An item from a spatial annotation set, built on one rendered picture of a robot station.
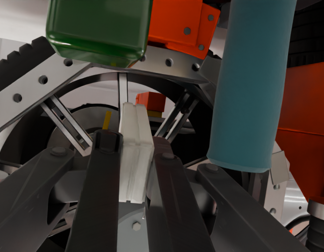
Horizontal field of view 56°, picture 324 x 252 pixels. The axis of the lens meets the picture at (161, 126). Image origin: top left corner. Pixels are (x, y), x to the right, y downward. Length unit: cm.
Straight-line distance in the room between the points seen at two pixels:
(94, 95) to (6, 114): 413
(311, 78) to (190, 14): 37
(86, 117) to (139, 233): 67
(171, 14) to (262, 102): 20
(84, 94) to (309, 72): 402
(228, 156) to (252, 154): 3
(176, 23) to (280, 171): 31
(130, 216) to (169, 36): 28
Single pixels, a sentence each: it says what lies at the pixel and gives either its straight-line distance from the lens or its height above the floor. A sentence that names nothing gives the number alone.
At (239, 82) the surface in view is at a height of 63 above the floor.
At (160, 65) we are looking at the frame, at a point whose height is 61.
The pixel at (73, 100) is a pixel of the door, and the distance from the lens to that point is 458.
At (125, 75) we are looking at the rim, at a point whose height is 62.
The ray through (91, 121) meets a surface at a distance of 99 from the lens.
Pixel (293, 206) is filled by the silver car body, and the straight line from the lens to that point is 120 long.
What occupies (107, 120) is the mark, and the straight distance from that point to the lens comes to 98.
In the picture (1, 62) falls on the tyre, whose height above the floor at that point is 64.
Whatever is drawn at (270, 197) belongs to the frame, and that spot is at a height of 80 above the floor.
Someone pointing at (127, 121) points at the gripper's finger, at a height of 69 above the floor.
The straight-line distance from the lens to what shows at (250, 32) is 41.
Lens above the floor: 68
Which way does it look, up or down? 3 degrees up
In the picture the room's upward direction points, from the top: 172 degrees counter-clockwise
